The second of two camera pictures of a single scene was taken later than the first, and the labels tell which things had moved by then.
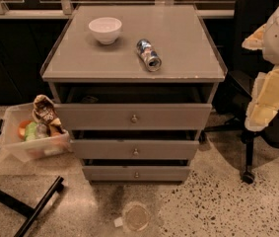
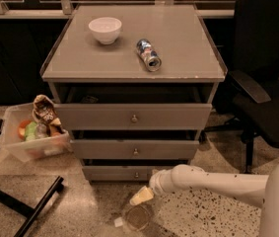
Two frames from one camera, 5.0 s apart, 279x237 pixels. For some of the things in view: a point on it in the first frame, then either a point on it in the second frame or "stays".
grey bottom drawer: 136,170 stays
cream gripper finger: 255,41 -> 144,195
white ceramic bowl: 105,29 stays
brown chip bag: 45,113 stays
